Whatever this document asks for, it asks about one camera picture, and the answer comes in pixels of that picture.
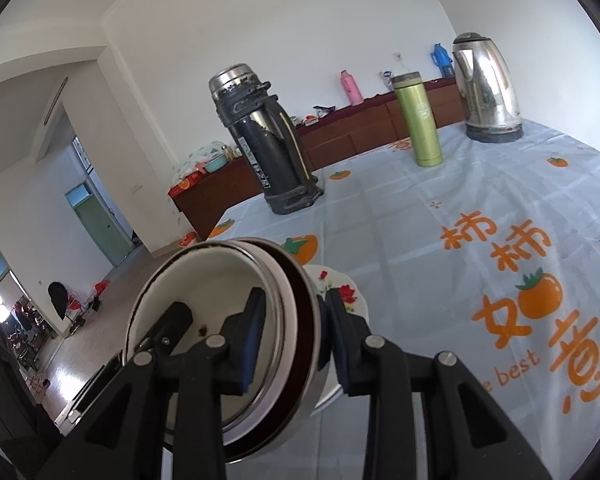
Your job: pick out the green door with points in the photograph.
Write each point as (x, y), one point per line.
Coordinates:
(100, 225)

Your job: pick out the pink thermos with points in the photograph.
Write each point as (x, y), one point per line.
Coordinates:
(349, 86)

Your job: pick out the white red-flower plate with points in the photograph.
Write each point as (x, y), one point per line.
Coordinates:
(344, 321)

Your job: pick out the mesh food cover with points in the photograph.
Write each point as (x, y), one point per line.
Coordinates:
(208, 159)

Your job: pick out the stainless steel bowl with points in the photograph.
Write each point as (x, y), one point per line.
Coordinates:
(303, 389)

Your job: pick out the green tumbler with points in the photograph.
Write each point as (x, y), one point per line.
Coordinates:
(417, 112)

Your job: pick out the large black thermos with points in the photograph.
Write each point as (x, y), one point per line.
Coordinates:
(266, 137)

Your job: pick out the blue thermos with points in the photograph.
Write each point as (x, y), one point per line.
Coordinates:
(443, 61)

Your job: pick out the dark wooden sideboard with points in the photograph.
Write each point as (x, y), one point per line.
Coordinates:
(353, 130)

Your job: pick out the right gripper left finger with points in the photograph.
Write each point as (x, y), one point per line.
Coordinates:
(121, 435)

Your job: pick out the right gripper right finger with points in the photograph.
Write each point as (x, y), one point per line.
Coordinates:
(467, 434)

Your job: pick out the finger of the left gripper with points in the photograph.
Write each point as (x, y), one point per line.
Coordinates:
(166, 333)

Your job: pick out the light blue printed tablecloth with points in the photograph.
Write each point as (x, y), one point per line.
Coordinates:
(493, 255)

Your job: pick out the stainless electric kettle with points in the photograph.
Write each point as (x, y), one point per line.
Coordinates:
(487, 94)

